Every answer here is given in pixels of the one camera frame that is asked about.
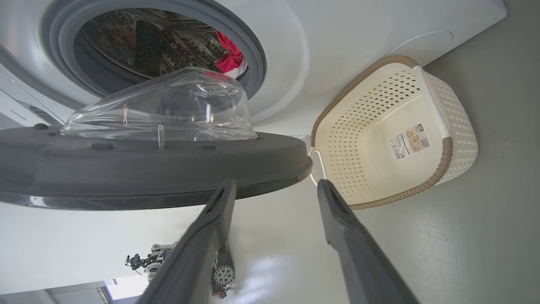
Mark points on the dark round washing machine door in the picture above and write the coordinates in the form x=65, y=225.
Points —
x=147, y=169

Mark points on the white front-load washing machine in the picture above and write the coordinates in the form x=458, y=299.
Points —
x=337, y=42

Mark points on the grey robot device with gear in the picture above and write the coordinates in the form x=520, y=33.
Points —
x=223, y=274

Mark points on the cream perforated laundry basket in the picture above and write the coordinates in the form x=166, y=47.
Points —
x=371, y=126

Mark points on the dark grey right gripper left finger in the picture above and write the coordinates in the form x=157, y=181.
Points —
x=198, y=261

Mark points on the paper label inside basket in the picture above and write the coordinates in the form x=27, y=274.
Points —
x=409, y=141

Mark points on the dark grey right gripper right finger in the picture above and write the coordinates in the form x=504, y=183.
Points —
x=358, y=261

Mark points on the red white printed jersey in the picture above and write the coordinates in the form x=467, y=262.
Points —
x=230, y=59

